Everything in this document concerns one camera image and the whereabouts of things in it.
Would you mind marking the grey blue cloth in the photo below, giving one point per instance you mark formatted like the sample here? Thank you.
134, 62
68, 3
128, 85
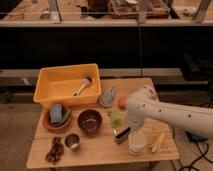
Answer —
107, 97

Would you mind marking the dark red grape bunch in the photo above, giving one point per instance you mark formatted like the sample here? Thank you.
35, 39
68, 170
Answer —
56, 151

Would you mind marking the wooden dish brush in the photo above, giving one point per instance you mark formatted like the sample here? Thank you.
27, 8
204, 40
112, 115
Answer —
86, 82

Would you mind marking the small metal cup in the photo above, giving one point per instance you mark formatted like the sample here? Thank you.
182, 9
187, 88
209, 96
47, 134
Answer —
72, 141

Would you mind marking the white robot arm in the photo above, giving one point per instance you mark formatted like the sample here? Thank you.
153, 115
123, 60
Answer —
143, 104

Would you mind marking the yellow plastic tub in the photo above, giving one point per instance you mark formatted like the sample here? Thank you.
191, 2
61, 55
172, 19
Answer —
58, 85

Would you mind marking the white cup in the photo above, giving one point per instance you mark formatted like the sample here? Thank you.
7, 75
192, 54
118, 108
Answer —
136, 142

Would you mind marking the red tomato toy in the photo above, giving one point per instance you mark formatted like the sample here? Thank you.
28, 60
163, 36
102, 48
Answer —
122, 103

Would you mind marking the green vegetable toy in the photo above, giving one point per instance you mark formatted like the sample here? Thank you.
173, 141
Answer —
65, 117

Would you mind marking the blue sponge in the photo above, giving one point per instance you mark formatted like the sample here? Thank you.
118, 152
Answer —
56, 113

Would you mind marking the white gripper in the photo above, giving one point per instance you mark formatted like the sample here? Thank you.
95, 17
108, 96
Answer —
135, 121

